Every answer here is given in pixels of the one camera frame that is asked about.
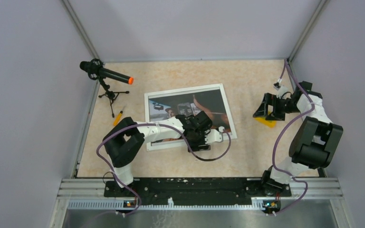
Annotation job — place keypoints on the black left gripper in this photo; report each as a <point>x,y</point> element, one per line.
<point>195,146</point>

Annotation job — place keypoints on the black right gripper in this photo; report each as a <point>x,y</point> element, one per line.
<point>262,111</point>

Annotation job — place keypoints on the white wooden picture frame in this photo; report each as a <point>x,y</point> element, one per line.
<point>211,99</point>

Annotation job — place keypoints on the yellow screwdriver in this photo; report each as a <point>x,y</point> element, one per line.
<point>118,117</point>

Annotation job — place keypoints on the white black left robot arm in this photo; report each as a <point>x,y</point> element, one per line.
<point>125,140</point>

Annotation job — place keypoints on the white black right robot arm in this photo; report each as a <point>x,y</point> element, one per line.
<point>315,142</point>

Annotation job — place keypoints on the yellow green toy window block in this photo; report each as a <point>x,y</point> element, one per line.
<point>262,119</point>

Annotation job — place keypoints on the black tripod microphone stand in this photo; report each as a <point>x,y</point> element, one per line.
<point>111,95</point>

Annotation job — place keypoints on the black microphone orange tip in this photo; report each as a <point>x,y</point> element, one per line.
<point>95,70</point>

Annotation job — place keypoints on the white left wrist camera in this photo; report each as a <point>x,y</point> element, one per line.
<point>215,135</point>

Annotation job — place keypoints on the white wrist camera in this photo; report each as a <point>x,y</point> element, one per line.
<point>282,90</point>
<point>215,135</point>

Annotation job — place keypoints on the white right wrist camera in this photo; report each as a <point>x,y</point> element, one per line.
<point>282,90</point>

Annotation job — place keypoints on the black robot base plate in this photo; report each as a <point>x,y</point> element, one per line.
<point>191,191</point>

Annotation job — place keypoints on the aluminium front rail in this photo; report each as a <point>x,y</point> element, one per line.
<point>307,203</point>

